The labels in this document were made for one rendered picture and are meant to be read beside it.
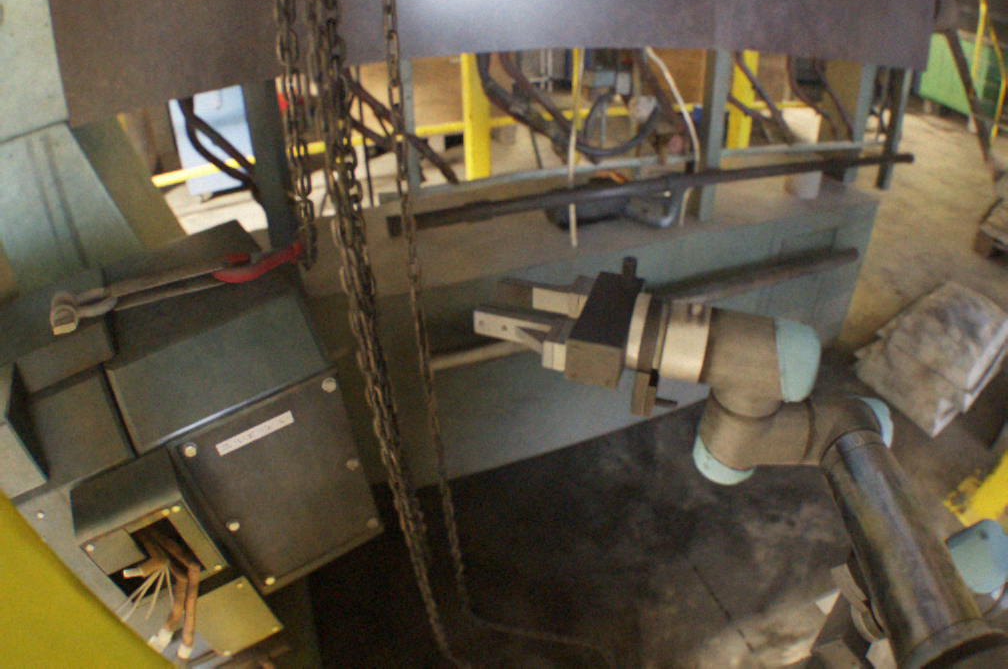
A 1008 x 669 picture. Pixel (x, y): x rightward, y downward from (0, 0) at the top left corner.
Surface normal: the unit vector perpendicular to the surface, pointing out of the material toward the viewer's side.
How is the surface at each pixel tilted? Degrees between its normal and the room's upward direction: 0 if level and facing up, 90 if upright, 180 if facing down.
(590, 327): 0
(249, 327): 45
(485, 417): 90
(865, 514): 66
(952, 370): 61
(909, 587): 52
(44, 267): 90
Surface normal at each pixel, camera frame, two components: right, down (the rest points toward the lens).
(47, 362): 0.46, -0.28
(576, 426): 0.34, 0.48
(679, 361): -0.36, 0.43
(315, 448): 0.64, 0.39
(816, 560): -0.02, -0.85
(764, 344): -0.24, -0.39
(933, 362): -0.83, -0.15
